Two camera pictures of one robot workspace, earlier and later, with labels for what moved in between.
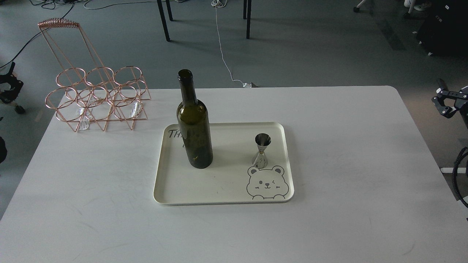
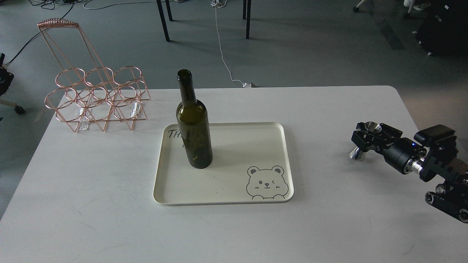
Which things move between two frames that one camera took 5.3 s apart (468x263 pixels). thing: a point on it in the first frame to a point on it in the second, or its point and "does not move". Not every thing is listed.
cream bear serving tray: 231,180 does not move
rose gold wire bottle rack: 86,90 does not move
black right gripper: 461,103 to 406,155
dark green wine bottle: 193,119 does not move
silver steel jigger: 262,140 to 356,154
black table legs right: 247,14 does not move
